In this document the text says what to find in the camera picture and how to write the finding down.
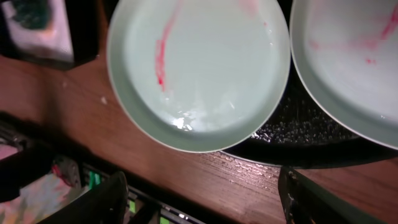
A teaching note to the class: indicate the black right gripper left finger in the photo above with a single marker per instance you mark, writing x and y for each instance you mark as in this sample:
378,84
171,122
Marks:
105,203

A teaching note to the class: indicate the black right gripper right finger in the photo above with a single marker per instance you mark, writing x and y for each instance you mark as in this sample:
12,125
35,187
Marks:
304,201

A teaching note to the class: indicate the light green plate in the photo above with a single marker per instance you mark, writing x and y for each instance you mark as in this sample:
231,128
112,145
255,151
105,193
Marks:
345,53
198,76

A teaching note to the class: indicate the green yellow sponge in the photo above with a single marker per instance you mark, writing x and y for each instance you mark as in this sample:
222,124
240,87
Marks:
32,14

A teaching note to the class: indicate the round black tray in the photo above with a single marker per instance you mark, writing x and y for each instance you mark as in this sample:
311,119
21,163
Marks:
300,134

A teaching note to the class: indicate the rectangular black sponge tray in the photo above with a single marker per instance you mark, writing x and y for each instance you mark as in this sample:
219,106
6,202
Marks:
69,40

